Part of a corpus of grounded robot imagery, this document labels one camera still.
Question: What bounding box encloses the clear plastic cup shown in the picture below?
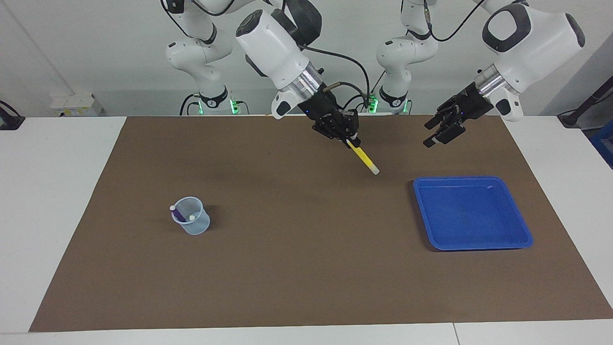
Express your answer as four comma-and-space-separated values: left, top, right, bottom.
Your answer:
170, 196, 211, 236

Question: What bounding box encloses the yellow pen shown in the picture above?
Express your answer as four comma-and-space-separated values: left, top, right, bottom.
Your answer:
346, 139, 380, 176

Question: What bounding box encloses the white socket box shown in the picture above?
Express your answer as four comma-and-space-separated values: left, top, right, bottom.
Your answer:
50, 93, 104, 117

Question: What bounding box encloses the blue crate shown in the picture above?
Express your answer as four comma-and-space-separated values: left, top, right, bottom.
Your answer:
590, 126, 613, 169

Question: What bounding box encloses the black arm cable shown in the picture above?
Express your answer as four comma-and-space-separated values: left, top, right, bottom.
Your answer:
424, 0, 485, 43
299, 44, 372, 112

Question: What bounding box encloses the brown table mat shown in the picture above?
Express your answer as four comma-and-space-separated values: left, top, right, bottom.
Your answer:
29, 114, 613, 333

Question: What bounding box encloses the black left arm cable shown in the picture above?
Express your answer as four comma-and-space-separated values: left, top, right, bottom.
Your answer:
424, 0, 485, 43

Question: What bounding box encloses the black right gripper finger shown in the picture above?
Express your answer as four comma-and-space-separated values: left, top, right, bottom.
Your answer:
341, 110, 361, 145
313, 126, 353, 146

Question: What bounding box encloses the black clamp base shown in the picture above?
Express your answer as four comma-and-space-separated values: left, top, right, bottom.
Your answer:
0, 100, 25, 131

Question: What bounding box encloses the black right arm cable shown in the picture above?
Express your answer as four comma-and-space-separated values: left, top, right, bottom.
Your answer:
299, 44, 372, 112

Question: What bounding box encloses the black stand pole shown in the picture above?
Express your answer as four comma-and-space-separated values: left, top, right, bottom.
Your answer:
558, 78, 613, 129

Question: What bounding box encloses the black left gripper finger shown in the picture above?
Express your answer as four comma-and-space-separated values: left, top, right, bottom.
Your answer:
424, 99, 462, 130
423, 119, 466, 149

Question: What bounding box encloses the blue plastic tray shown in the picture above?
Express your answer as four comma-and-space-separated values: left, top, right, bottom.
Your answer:
413, 176, 534, 252

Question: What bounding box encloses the black base cable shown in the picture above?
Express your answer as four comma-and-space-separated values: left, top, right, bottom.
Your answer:
341, 71, 386, 115
179, 93, 200, 116

